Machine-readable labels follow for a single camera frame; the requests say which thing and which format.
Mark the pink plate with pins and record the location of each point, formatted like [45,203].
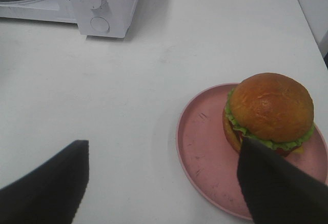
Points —
[207,158]

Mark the round white door button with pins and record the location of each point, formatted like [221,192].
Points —
[100,24]

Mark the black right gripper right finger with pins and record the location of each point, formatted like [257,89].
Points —
[275,191]

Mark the burger with lettuce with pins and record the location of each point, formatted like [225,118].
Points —
[272,108]

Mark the white microwave oven body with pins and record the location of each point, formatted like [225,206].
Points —
[118,13]

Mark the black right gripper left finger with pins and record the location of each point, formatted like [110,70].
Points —
[52,192]

